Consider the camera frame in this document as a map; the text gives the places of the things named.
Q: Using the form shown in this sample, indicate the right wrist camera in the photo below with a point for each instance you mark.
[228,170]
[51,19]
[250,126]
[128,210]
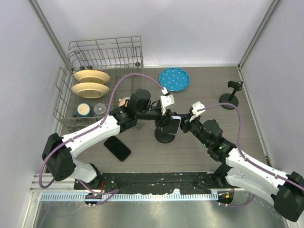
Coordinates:
[196,110]

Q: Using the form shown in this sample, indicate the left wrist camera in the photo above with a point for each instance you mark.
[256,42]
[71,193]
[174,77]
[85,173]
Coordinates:
[167,101]

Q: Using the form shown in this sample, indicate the beige plate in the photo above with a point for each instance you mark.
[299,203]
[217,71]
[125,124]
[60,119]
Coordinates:
[90,75]
[90,90]

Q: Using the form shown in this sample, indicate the black phone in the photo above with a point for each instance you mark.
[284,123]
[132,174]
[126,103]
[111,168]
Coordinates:
[117,148]

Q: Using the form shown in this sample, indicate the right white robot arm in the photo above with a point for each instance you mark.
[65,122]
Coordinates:
[285,192]

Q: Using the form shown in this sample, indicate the grey wire dish rack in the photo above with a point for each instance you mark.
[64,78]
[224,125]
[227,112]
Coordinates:
[115,56]

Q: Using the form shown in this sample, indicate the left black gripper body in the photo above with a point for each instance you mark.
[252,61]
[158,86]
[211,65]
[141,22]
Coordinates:
[159,118]

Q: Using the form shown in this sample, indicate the blue dotted plate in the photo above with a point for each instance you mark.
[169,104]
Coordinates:
[174,79]

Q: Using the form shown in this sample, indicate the upper beige plate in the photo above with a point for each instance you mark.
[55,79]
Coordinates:
[90,75]

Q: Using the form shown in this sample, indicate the black phone stand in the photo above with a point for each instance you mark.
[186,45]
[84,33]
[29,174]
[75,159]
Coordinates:
[163,137]
[231,98]

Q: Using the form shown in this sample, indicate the clear glass cup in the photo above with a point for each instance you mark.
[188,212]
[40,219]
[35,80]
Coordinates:
[100,110]

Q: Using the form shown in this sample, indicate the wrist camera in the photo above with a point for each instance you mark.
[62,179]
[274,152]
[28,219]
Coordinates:
[196,110]
[167,101]

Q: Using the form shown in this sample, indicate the lower beige plate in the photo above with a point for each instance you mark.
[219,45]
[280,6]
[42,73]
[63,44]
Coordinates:
[90,90]

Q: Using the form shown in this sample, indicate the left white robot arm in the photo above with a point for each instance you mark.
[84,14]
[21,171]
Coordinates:
[60,152]

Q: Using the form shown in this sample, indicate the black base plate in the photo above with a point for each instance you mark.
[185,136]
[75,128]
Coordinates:
[162,183]

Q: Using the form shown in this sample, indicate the blue mug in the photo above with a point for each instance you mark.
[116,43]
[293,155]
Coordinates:
[83,110]

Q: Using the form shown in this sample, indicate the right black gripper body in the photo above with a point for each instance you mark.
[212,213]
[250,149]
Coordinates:
[195,126]

